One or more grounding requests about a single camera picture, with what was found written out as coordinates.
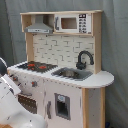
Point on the grey toy sink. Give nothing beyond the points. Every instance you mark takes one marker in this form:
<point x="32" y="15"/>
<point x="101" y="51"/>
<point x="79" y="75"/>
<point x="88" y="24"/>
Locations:
<point x="72" y="74"/>

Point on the grey range hood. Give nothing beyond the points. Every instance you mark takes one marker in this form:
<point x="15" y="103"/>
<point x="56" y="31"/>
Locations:
<point x="42" y="23"/>

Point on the grey dishwasher panel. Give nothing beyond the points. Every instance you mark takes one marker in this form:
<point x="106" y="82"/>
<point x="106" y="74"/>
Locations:
<point x="62" y="106"/>

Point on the toy microwave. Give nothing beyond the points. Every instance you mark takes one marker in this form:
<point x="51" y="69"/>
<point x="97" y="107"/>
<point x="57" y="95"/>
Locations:
<point x="73" y="23"/>

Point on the wooden toy kitchen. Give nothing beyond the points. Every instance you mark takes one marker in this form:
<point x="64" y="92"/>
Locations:
<point x="87" y="97"/>

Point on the red right stove knob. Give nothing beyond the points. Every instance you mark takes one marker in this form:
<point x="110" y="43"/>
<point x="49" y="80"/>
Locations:
<point x="34" y="84"/>

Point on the toy oven door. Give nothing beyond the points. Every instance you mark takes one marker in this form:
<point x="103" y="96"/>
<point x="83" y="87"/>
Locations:
<point x="28" y="103"/>

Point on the red stove knob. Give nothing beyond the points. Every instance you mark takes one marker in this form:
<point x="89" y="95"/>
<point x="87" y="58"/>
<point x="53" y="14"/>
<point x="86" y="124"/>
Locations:
<point x="15" y="78"/>
<point x="34" y="84"/>

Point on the black toy stovetop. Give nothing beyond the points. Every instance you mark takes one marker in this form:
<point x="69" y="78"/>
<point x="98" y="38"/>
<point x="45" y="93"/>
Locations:
<point x="37" y="66"/>

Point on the black toy faucet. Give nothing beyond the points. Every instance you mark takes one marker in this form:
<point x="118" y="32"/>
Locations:
<point x="81" y="64"/>

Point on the red left stove knob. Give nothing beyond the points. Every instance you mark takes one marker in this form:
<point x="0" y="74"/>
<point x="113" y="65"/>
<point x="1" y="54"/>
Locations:
<point x="15" y="78"/>

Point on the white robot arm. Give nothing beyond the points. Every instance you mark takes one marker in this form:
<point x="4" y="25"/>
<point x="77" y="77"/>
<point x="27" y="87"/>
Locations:
<point x="12" y="113"/>

